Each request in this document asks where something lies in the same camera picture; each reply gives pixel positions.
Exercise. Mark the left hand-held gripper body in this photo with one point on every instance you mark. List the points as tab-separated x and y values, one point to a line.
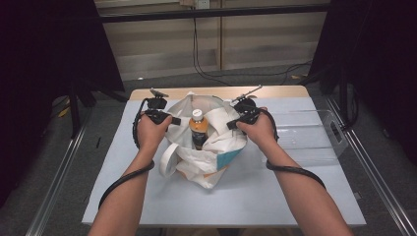
156	104

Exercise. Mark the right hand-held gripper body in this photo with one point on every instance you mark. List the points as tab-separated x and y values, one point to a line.
246	109

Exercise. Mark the white orange teal tote bag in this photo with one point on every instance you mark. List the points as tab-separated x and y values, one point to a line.
213	157

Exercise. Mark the person's right hand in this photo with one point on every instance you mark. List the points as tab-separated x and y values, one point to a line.
260	131

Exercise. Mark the person's left hand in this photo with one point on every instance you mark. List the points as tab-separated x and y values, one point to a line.
150	132

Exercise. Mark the orange drink bottle white cap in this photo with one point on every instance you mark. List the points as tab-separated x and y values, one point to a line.
198	129

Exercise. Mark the clear plastic container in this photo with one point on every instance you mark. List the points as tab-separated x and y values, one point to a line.
305	137

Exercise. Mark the black metal stand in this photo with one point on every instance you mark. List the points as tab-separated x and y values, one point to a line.
74	111
343	95

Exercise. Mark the pale blue table cover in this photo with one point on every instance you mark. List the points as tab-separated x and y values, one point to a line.
242	203

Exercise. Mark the black horizontal bar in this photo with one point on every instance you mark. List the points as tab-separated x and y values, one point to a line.
213	13

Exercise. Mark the black curtain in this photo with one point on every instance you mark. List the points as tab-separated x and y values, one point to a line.
49	65
377	49

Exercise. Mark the white wall socket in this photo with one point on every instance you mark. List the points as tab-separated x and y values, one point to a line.
203	4

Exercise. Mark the metal floor rail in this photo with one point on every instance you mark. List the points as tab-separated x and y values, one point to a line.
377	177
55	183

